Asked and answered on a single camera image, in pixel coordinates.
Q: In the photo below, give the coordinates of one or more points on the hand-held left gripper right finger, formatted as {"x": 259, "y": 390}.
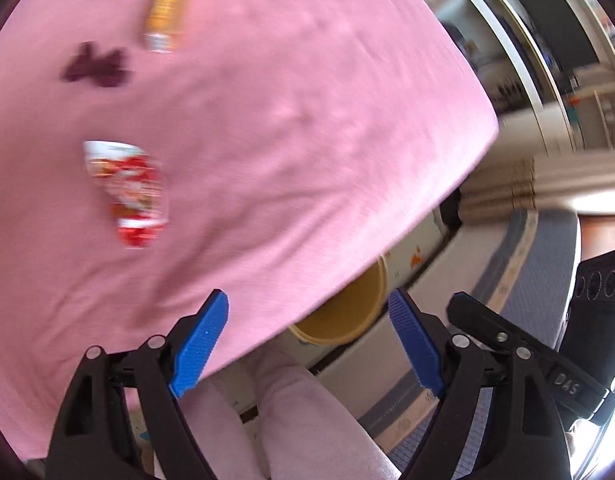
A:
{"x": 415, "y": 340}

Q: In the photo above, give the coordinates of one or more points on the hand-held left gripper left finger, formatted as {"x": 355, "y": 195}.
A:
{"x": 202, "y": 340}

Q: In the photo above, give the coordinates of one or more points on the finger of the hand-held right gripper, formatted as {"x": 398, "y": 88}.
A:
{"x": 487, "y": 322}

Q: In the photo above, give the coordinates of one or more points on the yellow bin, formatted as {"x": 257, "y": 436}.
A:
{"x": 337, "y": 310}

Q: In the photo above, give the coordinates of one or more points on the grey blue floor mat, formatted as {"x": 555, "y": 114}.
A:
{"x": 527, "y": 270}

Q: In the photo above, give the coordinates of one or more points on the person's pink pants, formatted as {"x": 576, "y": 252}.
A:
{"x": 297, "y": 410}

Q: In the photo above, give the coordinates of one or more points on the red and white wrapper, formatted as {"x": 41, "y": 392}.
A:
{"x": 132, "y": 190}

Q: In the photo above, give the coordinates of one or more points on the pink bed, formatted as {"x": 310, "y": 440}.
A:
{"x": 287, "y": 110}

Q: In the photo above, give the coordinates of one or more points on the dark purple cloth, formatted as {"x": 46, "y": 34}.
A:
{"x": 97, "y": 70}

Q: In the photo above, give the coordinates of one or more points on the dark monitor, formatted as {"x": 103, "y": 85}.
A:
{"x": 557, "y": 25}

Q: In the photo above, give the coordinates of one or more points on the orange packet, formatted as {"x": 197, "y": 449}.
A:
{"x": 167, "y": 10}

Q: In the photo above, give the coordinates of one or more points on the beige padded bed frame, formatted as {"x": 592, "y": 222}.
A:
{"x": 497, "y": 190}

